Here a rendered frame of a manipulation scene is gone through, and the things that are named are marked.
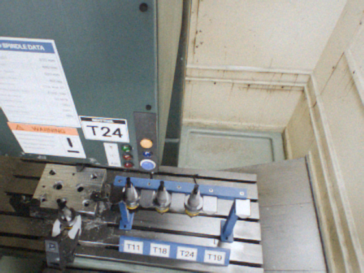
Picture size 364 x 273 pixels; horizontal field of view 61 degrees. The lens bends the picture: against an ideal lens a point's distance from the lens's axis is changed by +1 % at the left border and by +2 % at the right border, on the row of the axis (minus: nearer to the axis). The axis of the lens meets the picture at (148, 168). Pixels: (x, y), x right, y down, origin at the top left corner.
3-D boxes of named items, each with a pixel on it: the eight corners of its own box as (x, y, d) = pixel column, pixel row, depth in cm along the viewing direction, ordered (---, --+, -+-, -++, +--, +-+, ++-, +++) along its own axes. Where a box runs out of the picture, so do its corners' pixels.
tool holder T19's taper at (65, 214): (73, 209, 106) (69, 199, 101) (72, 221, 104) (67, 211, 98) (60, 210, 106) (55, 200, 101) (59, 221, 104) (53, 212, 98)
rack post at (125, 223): (130, 231, 134) (123, 197, 110) (118, 229, 135) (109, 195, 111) (134, 210, 140) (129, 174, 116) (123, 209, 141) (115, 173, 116)
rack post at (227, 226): (233, 243, 129) (249, 210, 105) (220, 241, 130) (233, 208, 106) (233, 221, 135) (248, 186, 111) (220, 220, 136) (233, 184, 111)
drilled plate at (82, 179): (96, 218, 134) (94, 212, 130) (32, 211, 137) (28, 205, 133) (107, 175, 147) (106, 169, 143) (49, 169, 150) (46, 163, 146)
